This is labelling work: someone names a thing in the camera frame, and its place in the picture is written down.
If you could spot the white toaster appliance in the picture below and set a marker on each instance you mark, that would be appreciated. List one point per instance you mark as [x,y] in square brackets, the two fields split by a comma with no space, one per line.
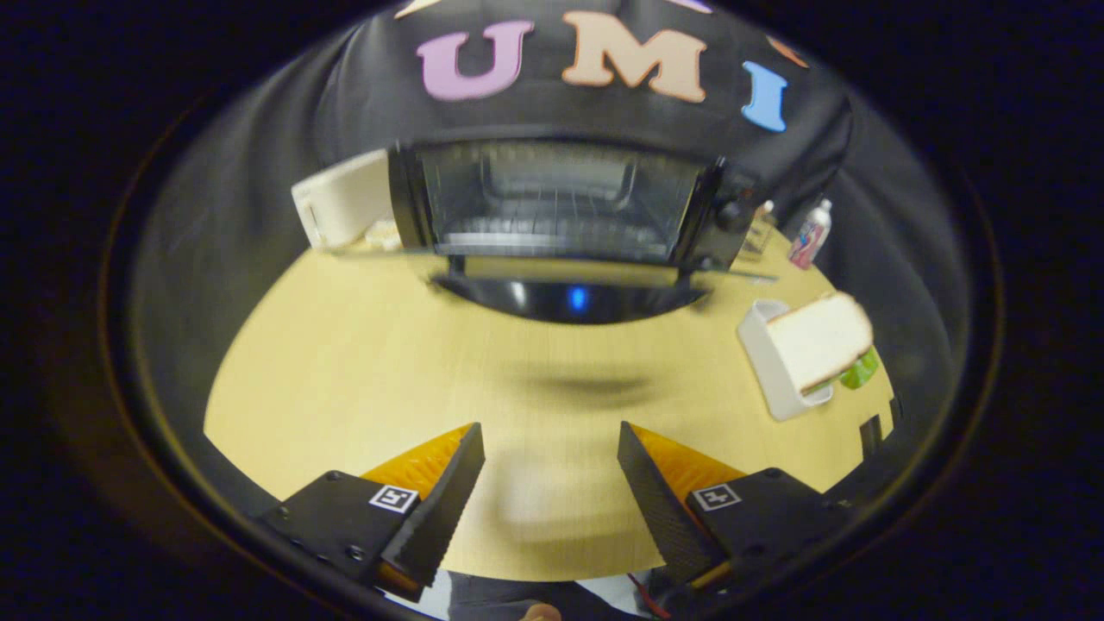
[345,198]

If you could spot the black toaster oven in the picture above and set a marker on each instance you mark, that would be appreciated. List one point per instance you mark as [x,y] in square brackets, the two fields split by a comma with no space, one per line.
[561,203]

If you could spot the white rectangular tray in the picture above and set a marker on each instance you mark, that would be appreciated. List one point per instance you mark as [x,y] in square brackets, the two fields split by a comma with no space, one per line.
[772,379]

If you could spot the white bread lettuce sandwich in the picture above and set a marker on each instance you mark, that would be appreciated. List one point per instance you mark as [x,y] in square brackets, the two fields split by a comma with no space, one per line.
[819,341]

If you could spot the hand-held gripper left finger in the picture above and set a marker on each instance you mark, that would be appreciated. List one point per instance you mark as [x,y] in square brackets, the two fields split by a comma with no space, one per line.
[444,509]

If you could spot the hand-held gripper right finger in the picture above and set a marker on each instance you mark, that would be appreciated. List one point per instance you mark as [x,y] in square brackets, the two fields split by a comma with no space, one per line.
[660,509]

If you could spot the white spray bottle pink label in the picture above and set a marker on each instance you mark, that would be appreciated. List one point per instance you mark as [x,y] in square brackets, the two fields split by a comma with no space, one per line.
[811,235]

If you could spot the clear glass jar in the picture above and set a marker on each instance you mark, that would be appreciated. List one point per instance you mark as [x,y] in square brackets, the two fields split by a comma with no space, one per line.
[759,233]

